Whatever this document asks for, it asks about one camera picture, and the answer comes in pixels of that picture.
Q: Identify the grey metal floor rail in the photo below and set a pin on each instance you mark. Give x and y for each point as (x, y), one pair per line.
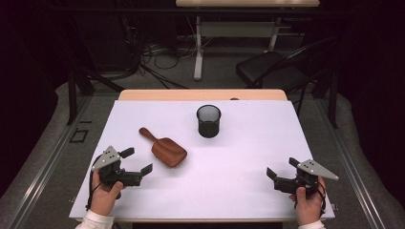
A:
(353, 171)
(44, 165)

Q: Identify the white desk with metal legs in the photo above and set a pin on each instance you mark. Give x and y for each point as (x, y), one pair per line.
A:
(198, 47)

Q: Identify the dark curtain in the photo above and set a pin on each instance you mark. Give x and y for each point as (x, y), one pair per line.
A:
(25, 79)
(375, 79)

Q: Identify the person's left hand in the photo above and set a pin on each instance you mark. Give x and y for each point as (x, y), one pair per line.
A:
(103, 198)

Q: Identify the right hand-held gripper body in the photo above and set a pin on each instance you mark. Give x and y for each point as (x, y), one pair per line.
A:
(297, 184)

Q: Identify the black mesh pen holder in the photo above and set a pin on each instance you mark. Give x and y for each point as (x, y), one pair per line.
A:
(208, 129)

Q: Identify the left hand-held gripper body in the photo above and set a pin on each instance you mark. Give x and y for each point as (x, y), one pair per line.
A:
(111, 173)

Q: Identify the person's right hand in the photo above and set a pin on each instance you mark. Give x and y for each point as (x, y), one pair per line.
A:
(307, 208)

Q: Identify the black folding chair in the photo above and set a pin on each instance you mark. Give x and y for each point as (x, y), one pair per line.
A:
(264, 66)

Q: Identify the brown wooden hairbrush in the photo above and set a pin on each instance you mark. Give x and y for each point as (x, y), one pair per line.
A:
(167, 151)

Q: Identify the black metal stand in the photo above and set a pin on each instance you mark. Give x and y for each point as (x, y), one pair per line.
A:
(72, 95)

